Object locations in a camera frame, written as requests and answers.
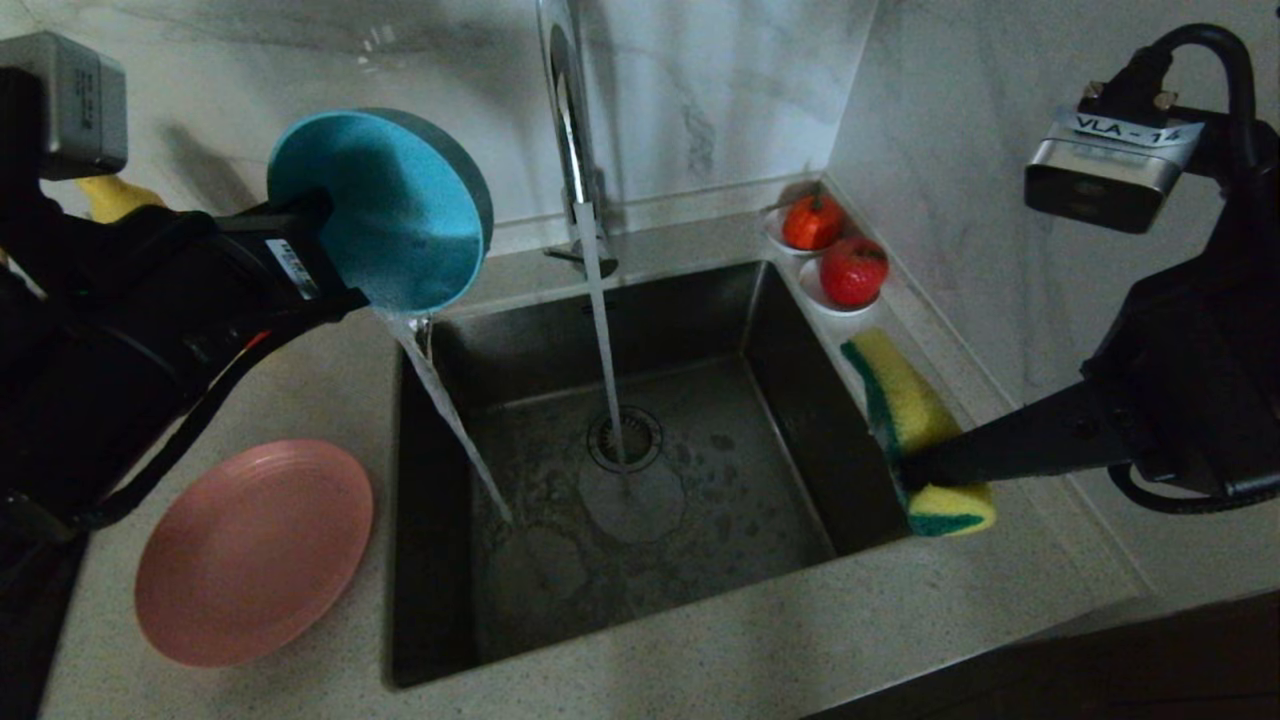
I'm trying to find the poured water stream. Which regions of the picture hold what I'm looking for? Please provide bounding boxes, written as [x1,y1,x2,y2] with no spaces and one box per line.
[385,310,516,526]

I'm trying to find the yellow-capped orange dish soap bottle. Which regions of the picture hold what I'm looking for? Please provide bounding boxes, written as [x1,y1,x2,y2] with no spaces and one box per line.
[78,175,166,223]

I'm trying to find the pink plate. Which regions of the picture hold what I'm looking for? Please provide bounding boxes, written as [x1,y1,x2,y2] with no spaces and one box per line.
[133,440,375,669]

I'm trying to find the stainless steel sink basin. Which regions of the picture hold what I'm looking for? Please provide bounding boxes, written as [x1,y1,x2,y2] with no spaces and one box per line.
[393,262,911,689]

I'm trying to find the orange-red tomato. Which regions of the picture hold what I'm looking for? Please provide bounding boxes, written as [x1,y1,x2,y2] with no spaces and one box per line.
[782,190,845,251]

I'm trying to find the short black camera cable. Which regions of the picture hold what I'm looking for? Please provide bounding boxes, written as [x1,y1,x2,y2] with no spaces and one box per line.
[1080,22,1259,181]

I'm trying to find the yellow sponge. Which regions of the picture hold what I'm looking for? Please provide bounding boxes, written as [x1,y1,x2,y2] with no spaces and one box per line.
[840,328,998,538]

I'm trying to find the thin black braided cable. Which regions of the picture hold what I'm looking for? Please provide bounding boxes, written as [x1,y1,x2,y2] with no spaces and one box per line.
[1108,462,1280,517]

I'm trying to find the teal bowl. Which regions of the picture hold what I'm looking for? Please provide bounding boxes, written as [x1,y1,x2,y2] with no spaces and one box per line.
[267,107,495,316]

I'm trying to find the long black arm cable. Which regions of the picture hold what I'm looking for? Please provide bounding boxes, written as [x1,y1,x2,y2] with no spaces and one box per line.
[70,330,276,531]

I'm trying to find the running water stream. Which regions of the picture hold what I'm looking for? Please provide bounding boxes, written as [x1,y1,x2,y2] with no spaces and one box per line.
[575,200,636,471]

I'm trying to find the red apple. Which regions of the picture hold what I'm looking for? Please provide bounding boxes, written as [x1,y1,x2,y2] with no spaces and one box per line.
[820,236,891,309]

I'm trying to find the chrome kitchen faucet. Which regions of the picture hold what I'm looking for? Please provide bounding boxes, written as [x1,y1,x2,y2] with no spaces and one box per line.
[530,0,619,284]

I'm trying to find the round metal drain strainer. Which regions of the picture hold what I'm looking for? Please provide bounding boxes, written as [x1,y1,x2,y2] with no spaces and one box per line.
[587,407,664,475]

